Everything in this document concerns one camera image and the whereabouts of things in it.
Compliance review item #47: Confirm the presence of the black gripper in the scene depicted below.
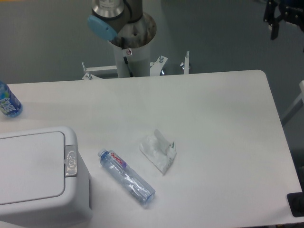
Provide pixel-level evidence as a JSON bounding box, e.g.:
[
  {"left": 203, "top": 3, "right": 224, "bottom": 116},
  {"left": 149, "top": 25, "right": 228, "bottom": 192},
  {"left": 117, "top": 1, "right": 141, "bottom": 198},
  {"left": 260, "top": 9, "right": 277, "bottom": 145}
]
[{"left": 263, "top": 0, "right": 304, "bottom": 40}]

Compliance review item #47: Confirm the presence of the clear plastic water bottle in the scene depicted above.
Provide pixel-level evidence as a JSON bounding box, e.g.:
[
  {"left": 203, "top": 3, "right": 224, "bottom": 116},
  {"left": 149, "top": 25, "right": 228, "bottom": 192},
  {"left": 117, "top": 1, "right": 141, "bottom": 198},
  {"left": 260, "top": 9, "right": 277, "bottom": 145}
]
[{"left": 98, "top": 149, "right": 156, "bottom": 207}]

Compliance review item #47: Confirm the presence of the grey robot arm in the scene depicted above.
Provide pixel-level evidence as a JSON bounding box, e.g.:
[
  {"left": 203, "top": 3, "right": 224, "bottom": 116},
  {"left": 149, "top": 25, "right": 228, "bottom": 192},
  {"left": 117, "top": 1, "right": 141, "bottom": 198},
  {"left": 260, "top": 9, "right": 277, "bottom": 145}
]
[{"left": 87, "top": 0, "right": 304, "bottom": 41}]

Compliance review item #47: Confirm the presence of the crumpled white plastic wrapper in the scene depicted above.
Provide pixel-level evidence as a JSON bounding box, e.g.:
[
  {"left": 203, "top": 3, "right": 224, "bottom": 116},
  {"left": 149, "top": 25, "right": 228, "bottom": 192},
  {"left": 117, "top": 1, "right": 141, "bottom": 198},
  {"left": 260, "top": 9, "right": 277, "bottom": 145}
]
[{"left": 139, "top": 129, "right": 177, "bottom": 175}]

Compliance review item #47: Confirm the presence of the white frame at right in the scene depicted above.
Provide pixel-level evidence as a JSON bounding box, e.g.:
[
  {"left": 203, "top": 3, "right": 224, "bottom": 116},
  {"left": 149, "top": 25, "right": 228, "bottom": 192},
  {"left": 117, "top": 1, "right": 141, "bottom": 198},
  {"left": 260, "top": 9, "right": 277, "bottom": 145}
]
[{"left": 281, "top": 80, "right": 304, "bottom": 126}]

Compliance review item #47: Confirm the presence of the black clamp at table edge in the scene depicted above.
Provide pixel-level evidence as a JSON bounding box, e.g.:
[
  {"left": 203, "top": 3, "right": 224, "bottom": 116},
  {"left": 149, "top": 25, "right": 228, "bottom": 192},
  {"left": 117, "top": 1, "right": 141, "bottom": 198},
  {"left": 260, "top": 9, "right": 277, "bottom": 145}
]
[{"left": 287, "top": 192, "right": 304, "bottom": 218}]

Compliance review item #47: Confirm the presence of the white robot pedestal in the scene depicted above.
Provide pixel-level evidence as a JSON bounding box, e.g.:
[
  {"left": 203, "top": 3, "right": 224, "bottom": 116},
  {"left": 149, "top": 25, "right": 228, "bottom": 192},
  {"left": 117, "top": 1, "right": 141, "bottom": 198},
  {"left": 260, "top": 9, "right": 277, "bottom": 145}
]
[{"left": 81, "top": 12, "right": 191, "bottom": 81}]

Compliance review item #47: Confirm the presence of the white trash can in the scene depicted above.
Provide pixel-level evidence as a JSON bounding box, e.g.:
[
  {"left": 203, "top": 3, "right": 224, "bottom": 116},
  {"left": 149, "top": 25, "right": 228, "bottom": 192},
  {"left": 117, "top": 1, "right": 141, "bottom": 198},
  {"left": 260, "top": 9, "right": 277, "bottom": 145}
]
[{"left": 0, "top": 126, "right": 93, "bottom": 228}]

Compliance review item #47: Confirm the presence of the blue labelled drink bottle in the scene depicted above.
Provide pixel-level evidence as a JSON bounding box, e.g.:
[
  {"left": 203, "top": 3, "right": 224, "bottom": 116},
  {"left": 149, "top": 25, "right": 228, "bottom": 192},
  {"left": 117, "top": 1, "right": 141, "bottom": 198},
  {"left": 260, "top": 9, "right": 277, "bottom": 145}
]
[{"left": 0, "top": 81, "right": 23, "bottom": 117}]

